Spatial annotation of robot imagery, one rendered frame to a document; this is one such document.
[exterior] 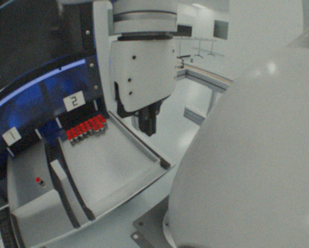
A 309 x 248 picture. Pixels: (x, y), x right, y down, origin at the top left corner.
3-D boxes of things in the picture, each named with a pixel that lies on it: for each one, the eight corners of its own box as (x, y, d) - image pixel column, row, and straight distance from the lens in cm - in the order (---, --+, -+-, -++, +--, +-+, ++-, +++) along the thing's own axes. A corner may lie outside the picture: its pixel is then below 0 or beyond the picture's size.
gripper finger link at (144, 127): (140, 98, 24) (142, 127, 28) (124, 104, 23) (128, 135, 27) (152, 105, 22) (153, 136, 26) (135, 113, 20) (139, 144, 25)
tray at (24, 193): (12, 158, 85) (8, 153, 83) (45, 137, 76) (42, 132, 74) (16, 216, 64) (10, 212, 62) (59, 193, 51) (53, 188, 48)
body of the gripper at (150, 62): (154, 28, 26) (154, 83, 28) (98, 33, 21) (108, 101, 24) (190, 30, 21) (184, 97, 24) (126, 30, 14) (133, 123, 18)
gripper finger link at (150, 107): (154, 91, 26) (154, 120, 30) (141, 97, 24) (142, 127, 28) (167, 98, 24) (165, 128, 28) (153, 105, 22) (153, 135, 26)
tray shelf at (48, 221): (8, 164, 88) (6, 161, 87) (109, 108, 78) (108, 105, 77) (23, 251, 64) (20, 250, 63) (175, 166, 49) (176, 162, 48)
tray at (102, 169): (61, 143, 65) (58, 137, 63) (110, 118, 67) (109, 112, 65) (91, 210, 43) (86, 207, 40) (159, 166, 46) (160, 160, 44)
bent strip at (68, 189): (57, 172, 56) (50, 162, 52) (64, 169, 55) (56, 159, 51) (70, 203, 47) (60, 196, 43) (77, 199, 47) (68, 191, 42)
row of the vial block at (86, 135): (71, 145, 61) (67, 137, 58) (107, 126, 62) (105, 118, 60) (73, 148, 59) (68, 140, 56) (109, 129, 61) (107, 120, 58)
